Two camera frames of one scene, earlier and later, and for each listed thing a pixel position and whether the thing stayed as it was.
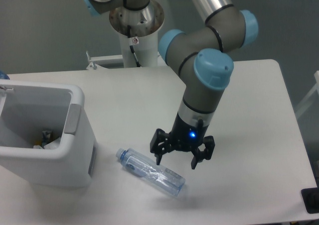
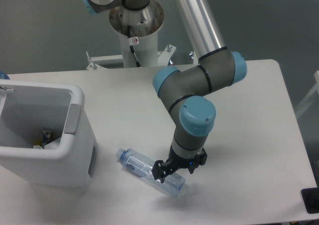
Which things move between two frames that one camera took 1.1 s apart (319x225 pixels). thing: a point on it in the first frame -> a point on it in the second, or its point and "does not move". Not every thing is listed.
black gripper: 183,136 -> 161,169
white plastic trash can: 27,107 does not move
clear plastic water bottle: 159,175 does not move
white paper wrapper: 53,145 does not move
